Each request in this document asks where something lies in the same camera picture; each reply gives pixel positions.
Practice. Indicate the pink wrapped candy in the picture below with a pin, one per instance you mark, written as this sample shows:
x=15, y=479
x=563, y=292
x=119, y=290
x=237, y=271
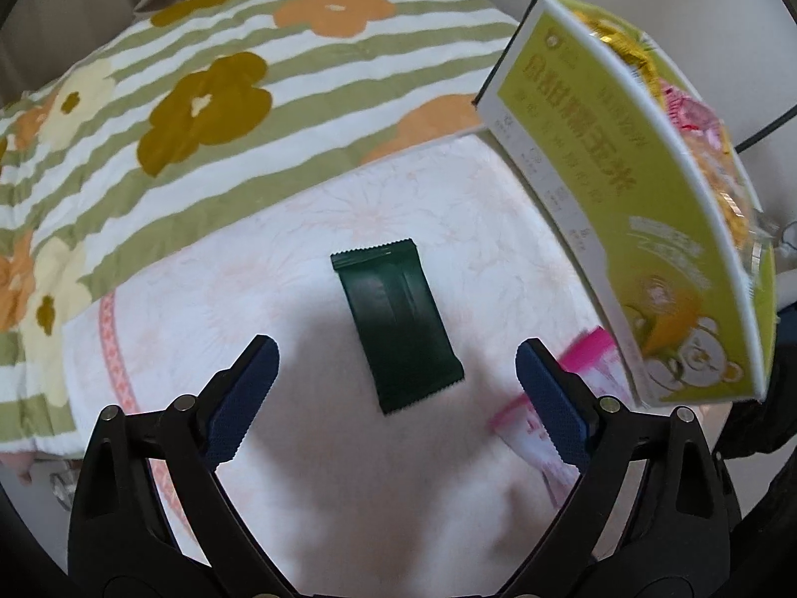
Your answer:
x=685, y=112

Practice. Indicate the pink packet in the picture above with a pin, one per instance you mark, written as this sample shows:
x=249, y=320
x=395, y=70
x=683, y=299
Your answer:
x=594, y=358

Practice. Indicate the gold wrapped candy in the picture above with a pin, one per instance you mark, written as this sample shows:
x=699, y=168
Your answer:
x=613, y=37
x=738, y=205

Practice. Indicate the dark green packet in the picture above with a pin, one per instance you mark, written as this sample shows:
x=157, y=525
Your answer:
x=398, y=324

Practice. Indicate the green cardboard box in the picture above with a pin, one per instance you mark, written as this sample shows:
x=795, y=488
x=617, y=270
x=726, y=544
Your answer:
x=622, y=199

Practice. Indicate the pink patterned towel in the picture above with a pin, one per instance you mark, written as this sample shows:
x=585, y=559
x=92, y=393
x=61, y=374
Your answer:
x=373, y=479

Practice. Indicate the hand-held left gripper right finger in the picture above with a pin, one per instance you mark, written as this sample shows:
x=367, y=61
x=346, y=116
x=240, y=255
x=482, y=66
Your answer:
x=551, y=398

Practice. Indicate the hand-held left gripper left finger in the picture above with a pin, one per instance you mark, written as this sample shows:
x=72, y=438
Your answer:
x=243, y=398

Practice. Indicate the green striped flower blanket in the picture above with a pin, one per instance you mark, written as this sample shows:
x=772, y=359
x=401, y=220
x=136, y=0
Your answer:
x=187, y=106

